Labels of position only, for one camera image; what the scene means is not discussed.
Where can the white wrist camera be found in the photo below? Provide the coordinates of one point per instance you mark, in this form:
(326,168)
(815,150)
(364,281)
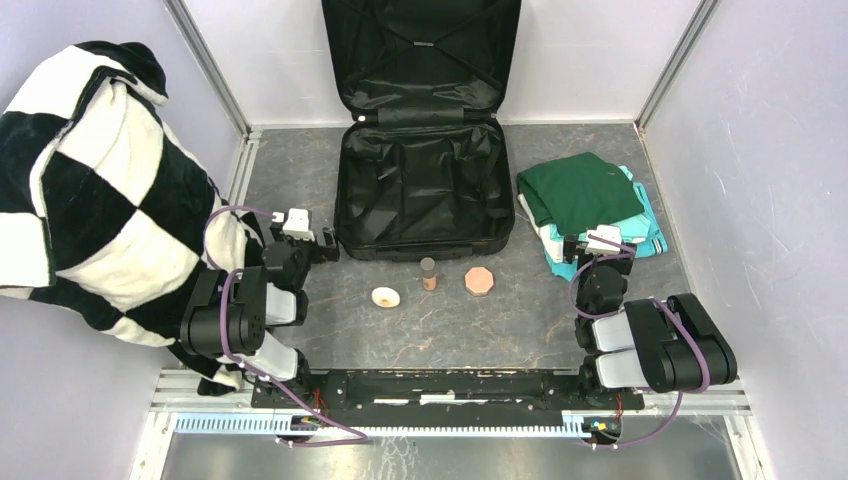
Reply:
(604,240)
(293,224)

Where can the black white checkered blanket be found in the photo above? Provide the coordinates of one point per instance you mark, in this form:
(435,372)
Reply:
(104,212)

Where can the small white round jar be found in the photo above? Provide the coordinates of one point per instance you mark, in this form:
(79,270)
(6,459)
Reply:
(385,297)

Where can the aluminium frame rail base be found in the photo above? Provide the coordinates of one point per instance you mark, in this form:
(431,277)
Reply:
(708,436)

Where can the brown grey cylindrical bottle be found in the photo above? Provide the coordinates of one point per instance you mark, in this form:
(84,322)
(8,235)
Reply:
(428,273)

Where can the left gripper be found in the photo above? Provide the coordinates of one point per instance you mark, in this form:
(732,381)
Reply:
(330,252)

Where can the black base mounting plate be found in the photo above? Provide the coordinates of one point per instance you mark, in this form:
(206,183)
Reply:
(444,391)

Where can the pink octagonal compact box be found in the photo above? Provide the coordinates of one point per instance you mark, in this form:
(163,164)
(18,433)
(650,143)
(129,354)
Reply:
(479,281)

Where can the teal shorts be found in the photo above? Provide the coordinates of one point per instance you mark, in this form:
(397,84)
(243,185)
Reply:
(654,244)

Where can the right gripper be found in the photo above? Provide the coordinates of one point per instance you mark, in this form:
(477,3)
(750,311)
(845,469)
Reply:
(572,247)

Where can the white shirt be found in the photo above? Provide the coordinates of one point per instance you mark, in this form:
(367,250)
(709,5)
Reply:
(546,232)

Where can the black open suitcase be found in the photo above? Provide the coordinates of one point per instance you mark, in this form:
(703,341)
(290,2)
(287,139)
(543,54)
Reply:
(424,168)

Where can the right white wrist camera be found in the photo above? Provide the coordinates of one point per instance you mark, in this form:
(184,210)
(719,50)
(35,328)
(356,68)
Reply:
(604,240)

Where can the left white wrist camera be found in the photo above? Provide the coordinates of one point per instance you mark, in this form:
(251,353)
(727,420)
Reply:
(293,224)

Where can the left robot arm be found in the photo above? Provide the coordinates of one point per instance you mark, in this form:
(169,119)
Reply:
(231,320)

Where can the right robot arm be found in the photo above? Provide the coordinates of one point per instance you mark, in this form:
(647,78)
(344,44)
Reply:
(670,345)

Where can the light aqua shirt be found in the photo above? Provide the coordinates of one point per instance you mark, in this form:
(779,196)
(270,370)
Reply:
(644,227)

